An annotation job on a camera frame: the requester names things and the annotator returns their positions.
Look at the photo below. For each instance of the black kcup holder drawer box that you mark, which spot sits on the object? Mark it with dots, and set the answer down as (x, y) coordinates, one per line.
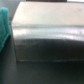
(49, 31)

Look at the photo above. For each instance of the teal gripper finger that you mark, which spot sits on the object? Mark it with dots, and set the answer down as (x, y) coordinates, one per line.
(5, 30)

